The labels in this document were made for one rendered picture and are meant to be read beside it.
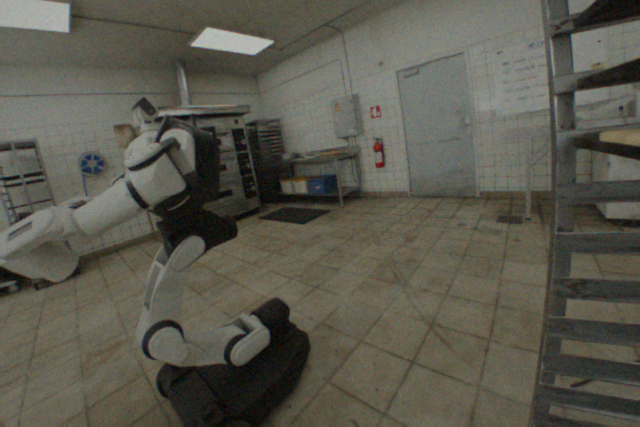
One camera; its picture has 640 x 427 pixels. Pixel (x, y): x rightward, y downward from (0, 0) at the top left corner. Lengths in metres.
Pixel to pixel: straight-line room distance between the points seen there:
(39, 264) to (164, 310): 0.55
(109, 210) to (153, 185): 0.09
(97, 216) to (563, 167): 0.82
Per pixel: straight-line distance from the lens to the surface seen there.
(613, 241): 0.62
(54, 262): 0.64
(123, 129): 5.13
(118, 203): 0.56
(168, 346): 1.10
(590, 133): 0.56
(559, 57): 0.56
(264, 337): 1.31
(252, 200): 4.78
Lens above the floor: 1.10
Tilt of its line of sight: 10 degrees down
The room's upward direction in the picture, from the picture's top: 10 degrees counter-clockwise
